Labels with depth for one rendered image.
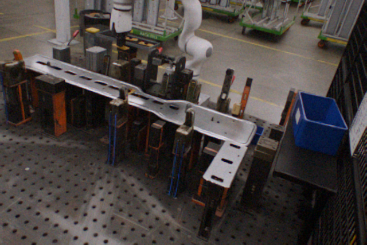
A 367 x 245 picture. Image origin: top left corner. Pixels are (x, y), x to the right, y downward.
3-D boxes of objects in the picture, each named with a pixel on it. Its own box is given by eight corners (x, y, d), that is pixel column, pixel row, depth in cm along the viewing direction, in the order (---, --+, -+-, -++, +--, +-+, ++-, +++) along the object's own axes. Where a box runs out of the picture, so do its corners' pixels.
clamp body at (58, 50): (51, 99, 202) (47, 46, 185) (64, 93, 212) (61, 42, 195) (63, 104, 199) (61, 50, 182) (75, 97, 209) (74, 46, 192)
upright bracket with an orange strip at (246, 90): (225, 160, 169) (246, 77, 146) (226, 159, 171) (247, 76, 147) (230, 162, 169) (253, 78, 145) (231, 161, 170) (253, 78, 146)
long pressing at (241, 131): (7, 64, 172) (6, 62, 171) (39, 55, 191) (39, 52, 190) (247, 149, 130) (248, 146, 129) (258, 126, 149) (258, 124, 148)
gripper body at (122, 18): (124, 3, 146) (123, 27, 151) (108, 5, 138) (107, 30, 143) (136, 7, 142) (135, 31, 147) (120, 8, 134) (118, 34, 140)
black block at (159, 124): (140, 178, 148) (145, 126, 135) (151, 166, 157) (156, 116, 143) (155, 184, 146) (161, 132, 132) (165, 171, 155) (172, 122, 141)
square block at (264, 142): (236, 209, 139) (256, 143, 122) (241, 198, 145) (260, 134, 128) (253, 217, 136) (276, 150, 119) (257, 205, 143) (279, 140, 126)
